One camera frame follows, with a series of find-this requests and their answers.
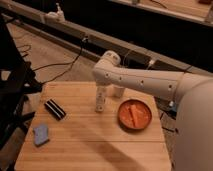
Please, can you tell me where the white paper cup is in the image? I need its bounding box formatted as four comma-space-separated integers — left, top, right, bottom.
113, 85, 125, 98

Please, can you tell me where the black chair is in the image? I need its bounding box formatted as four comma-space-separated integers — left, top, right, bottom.
0, 14, 42, 150

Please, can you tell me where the black floor cable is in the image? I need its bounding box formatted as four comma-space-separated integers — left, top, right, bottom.
156, 99, 179, 158

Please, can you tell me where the orange food piece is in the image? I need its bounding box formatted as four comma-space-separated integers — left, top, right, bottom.
130, 105, 142, 127

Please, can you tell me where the white plastic bottle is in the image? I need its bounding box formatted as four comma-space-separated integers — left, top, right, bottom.
95, 90, 107, 112

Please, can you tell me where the white spray bottle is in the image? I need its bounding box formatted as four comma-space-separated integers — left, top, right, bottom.
46, 3, 65, 22

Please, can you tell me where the blue sponge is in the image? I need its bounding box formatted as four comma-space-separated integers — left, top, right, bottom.
33, 124, 49, 146

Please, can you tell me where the black striped eraser block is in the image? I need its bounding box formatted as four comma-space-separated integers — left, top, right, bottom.
44, 99, 66, 120

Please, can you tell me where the black cable on carpet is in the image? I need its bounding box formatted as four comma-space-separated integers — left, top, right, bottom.
16, 36, 89, 84

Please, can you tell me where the orange bowl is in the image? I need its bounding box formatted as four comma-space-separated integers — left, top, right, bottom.
117, 99, 152, 130

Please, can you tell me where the blue power box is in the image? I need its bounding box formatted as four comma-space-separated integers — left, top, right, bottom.
169, 101, 176, 108

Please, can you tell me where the grey metal rail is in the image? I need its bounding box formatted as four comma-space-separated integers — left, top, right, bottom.
0, 0, 213, 77

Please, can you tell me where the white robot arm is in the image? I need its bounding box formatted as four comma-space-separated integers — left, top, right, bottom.
93, 50, 213, 171

